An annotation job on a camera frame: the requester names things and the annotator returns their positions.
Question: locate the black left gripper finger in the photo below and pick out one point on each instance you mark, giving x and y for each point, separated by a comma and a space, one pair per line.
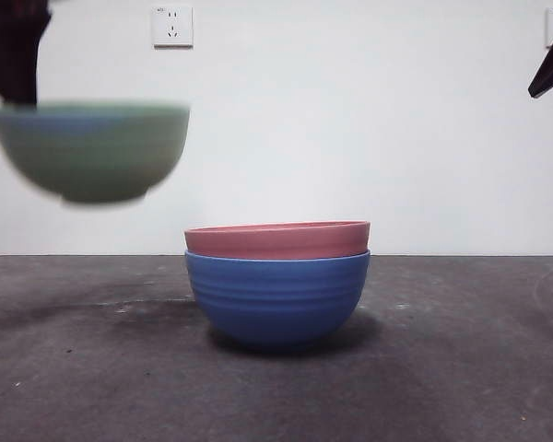
14, 50

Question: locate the red ribbed bowl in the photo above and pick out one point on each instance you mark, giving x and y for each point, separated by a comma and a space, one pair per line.
276, 241

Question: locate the blue ribbed bowl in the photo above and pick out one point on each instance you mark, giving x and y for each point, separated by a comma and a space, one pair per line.
276, 299

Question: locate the green ribbed bowl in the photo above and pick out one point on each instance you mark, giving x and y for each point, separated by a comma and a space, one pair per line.
90, 152

